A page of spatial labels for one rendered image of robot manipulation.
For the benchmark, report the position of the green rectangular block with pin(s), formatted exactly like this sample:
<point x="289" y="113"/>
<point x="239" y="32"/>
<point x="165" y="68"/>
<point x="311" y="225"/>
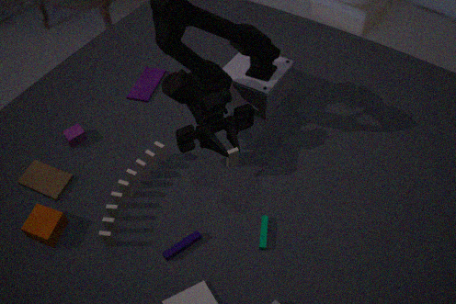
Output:
<point x="263" y="233"/>

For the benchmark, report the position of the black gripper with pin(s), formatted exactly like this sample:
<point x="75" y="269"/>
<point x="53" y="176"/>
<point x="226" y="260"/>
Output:
<point x="243" y="118"/>

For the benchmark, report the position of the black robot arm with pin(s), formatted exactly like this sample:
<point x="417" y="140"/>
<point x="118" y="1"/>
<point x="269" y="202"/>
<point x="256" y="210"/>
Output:
<point x="207" y="82"/>

